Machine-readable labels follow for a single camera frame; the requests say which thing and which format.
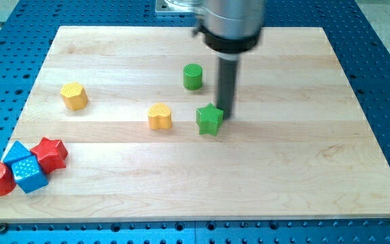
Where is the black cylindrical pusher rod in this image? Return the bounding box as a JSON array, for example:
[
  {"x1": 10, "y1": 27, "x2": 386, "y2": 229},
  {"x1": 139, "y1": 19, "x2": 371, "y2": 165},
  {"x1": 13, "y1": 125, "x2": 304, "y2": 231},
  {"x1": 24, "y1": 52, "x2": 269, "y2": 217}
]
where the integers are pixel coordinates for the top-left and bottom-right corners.
[{"x1": 216, "y1": 56, "x2": 238, "y2": 119}]

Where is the green star block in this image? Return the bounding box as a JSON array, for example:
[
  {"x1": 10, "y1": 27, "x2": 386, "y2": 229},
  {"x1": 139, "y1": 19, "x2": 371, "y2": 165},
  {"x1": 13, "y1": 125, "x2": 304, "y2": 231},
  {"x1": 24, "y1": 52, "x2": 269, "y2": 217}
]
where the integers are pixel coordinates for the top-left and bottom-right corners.
[{"x1": 196, "y1": 103, "x2": 223, "y2": 136}]

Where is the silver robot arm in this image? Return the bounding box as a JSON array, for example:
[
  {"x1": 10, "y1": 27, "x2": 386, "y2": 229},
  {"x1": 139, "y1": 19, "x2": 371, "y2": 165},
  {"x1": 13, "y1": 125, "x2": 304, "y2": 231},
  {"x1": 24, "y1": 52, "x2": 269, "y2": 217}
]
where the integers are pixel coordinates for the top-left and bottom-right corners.
[{"x1": 192, "y1": 0, "x2": 266, "y2": 119}]

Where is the yellow heart block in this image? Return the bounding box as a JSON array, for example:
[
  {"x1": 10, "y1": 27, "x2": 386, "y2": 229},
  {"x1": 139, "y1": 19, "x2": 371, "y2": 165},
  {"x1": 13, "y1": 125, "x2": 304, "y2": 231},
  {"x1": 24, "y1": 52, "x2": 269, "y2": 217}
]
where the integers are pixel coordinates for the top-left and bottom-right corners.
[{"x1": 148, "y1": 102, "x2": 172, "y2": 129}]

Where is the red star block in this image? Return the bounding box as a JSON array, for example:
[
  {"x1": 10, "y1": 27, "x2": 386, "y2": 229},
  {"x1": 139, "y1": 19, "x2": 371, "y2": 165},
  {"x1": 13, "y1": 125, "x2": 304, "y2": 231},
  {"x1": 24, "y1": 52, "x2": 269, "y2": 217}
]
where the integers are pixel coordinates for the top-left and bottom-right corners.
[{"x1": 30, "y1": 137, "x2": 68, "y2": 174}]

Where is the green cylinder block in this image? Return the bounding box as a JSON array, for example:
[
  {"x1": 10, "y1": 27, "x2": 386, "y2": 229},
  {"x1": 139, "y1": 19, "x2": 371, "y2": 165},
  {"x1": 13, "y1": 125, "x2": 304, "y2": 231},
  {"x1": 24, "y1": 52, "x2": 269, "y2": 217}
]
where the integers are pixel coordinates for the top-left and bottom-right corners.
[{"x1": 183, "y1": 64, "x2": 203, "y2": 90}]

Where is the light wooden board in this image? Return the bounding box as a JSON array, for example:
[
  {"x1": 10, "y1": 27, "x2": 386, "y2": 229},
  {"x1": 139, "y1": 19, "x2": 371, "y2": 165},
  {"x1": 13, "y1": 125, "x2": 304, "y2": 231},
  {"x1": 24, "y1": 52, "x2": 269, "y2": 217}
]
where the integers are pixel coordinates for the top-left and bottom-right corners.
[{"x1": 0, "y1": 26, "x2": 390, "y2": 223}]

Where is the yellow hexagon block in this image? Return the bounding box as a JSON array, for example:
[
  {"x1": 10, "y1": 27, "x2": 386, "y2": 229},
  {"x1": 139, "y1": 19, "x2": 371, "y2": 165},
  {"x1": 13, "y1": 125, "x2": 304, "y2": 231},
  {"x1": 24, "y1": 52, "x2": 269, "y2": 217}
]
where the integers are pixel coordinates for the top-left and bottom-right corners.
[{"x1": 60, "y1": 82, "x2": 88, "y2": 110}]

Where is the blue cube block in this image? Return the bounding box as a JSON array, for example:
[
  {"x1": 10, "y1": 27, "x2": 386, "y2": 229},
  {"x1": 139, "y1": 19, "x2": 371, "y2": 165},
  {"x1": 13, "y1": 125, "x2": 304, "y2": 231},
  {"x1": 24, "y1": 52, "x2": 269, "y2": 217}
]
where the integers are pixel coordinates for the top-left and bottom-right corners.
[{"x1": 11, "y1": 155, "x2": 49, "y2": 194}]

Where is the blue triangle block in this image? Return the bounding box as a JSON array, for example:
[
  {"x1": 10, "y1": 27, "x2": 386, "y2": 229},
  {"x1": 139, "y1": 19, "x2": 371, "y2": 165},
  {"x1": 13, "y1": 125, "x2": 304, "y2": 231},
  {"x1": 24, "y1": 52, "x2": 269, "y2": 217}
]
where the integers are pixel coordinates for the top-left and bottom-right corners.
[{"x1": 3, "y1": 141, "x2": 32, "y2": 166}]

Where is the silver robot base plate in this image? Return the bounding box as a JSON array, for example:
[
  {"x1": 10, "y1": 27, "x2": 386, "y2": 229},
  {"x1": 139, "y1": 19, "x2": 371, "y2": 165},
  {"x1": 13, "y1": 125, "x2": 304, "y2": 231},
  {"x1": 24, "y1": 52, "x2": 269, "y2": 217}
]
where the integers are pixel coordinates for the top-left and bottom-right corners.
[{"x1": 155, "y1": 0, "x2": 202, "y2": 16}]

